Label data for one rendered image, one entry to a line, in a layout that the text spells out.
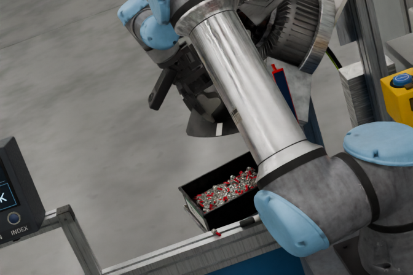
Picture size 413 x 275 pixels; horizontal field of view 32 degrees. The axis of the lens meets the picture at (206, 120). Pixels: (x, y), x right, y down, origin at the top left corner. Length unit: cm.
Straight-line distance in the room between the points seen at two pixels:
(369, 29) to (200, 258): 81
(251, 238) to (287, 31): 55
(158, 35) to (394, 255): 67
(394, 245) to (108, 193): 270
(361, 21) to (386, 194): 100
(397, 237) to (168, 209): 235
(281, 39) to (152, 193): 185
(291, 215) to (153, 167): 279
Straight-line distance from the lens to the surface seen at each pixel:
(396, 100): 156
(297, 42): 187
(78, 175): 401
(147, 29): 151
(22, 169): 155
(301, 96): 185
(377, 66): 208
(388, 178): 108
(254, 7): 167
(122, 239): 334
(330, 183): 105
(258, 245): 167
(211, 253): 165
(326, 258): 128
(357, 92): 220
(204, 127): 179
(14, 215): 151
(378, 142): 109
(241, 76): 108
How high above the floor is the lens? 182
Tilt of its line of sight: 27 degrees down
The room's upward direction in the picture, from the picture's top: 20 degrees counter-clockwise
